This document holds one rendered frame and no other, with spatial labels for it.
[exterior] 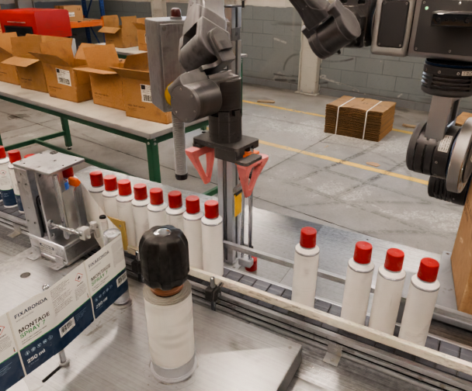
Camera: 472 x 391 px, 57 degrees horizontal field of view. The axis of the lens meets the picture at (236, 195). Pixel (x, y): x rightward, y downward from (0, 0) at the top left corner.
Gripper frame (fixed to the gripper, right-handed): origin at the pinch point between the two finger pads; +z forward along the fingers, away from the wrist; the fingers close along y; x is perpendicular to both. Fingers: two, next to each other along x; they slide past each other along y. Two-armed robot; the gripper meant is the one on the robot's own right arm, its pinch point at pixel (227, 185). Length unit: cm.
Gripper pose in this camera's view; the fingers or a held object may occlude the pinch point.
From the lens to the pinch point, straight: 80.1
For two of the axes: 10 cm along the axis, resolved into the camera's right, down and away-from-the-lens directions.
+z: 0.1, 9.0, 4.4
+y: 7.9, 2.6, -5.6
